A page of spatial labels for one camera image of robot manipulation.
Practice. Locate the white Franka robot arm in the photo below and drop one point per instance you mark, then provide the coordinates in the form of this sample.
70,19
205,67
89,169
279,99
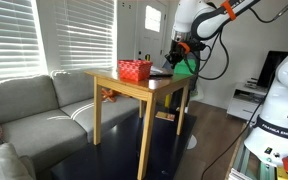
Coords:
190,16

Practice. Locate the yellow object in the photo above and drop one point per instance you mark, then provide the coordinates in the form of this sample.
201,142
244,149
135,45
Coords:
168,100

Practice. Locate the red woven basket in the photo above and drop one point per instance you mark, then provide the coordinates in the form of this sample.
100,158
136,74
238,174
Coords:
134,70

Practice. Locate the black set-top box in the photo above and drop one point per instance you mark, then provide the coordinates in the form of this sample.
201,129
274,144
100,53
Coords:
252,83

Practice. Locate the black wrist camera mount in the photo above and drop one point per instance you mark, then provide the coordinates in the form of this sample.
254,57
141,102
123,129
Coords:
198,46

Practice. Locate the aluminium robot mounting stand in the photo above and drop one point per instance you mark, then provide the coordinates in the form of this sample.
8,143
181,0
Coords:
250,163

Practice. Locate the narrow white window blind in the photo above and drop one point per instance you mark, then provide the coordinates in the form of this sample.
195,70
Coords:
84,33

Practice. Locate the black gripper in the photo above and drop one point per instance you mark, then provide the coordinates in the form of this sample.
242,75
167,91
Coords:
180,50

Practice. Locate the grey fabric sofa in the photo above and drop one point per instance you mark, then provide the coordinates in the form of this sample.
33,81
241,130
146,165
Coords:
34,100

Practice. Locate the cream cushion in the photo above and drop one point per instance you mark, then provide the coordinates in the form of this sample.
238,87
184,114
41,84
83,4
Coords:
2,163

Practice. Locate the white door with window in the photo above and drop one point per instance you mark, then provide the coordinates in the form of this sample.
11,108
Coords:
152,40

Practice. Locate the wide white window blind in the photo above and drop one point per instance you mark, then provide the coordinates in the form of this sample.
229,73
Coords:
10,36

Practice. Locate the black television screen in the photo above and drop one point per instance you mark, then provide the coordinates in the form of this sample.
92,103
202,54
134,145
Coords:
274,68

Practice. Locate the orange book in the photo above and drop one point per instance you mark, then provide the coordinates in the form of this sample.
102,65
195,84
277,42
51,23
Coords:
165,116

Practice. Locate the orange toy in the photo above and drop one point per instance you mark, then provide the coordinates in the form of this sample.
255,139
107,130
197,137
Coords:
109,95

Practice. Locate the green cloth object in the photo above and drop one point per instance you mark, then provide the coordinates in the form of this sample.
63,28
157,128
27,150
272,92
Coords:
188,68

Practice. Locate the white television stand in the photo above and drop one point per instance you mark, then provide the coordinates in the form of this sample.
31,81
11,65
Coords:
245,106

